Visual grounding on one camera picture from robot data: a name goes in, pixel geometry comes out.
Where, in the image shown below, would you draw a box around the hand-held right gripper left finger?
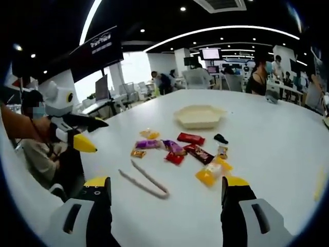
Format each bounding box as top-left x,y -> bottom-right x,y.
42,176 -> 121,247

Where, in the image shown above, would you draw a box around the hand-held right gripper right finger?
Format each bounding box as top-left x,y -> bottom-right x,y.
220,176 -> 296,247

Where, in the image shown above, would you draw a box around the pale pink food tongs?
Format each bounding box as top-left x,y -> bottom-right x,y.
118,159 -> 171,200

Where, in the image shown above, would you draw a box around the beige hexagonal container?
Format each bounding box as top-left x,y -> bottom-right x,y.
173,104 -> 228,130

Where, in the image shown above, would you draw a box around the large yellow food packet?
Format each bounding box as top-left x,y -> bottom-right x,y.
194,156 -> 234,187

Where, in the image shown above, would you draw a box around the small yellow food packet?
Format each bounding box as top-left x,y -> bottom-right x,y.
139,129 -> 160,140

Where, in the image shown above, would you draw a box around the dark brown food bar packet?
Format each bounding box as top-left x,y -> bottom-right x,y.
183,144 -> 215,166

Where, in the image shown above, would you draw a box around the purple and orange food packet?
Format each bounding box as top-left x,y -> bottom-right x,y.
161,139 -> 188,156

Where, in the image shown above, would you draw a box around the small red food packet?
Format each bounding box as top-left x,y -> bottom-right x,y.
164,151 -> 186,166

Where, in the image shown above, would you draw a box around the red food bar packet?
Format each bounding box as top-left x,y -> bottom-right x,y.
176,132 -> 206,146

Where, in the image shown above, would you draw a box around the dark desk monitor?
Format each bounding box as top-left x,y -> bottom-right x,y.
95,74 -> 109,101

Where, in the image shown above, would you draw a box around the black hanging banner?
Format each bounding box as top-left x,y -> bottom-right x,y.
68,25 -> 124,83

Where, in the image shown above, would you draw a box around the small orange and white packet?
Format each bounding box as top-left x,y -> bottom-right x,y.
217,145 -> 229,160

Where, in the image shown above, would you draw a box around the curved ceiling light strip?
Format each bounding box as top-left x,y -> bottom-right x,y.
145,25 -> 301,54
79,0 -> 103,46

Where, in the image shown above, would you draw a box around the small black object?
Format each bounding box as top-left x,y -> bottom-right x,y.
213,133 -> 229,145

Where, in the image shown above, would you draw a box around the grey object on table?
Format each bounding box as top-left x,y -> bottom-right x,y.
265,89 -> 280,104

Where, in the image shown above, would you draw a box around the grey office chair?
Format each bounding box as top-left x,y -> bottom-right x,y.
225,74 -> 244,92

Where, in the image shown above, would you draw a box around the hanging display screen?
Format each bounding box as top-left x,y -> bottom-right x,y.
201,48 -> 221,60

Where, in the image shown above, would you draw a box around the ceiling air vent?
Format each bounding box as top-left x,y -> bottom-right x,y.
192,0 -> 248,14

